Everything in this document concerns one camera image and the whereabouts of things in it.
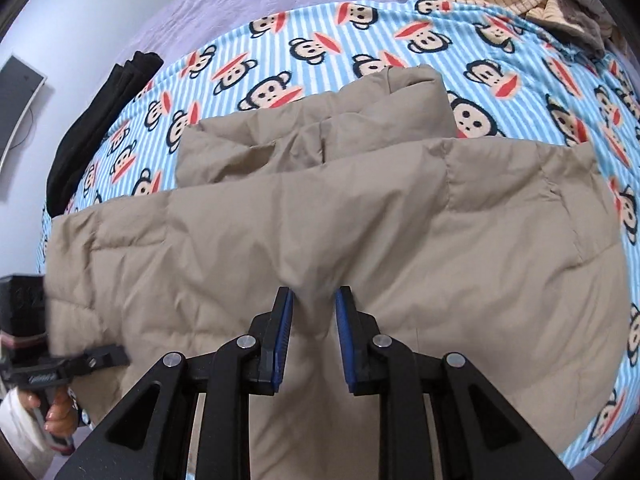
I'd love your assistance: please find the dark flat screen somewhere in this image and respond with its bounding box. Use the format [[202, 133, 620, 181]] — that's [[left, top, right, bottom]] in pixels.
[[0, 55, 49, 182]]

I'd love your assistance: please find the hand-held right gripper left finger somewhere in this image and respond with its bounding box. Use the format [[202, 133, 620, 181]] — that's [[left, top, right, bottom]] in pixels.
[[54, 286, 295, 480]]

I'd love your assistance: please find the blue striped monkey-print blanket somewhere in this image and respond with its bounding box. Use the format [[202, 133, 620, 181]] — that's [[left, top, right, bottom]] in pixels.
[[35, 0, 640, 471]]

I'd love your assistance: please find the black folded clothing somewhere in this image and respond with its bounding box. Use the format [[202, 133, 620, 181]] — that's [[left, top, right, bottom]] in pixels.
[[46, 51, 165, 214]]

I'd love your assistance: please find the beige puffer jacket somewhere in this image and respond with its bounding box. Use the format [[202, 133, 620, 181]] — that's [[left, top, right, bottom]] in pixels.
[[37, 64, 631, 480]]

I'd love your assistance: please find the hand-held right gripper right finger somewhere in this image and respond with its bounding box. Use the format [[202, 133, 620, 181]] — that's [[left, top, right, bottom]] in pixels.
[[334, 285, 576, 480]]

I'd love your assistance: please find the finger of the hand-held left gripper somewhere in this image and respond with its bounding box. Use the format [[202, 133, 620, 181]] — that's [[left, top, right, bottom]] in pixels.
[[65, 343, 129, 377]]

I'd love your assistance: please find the person's left hand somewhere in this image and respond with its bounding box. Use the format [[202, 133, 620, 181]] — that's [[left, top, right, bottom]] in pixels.
[[20, 389, 77, 433]]

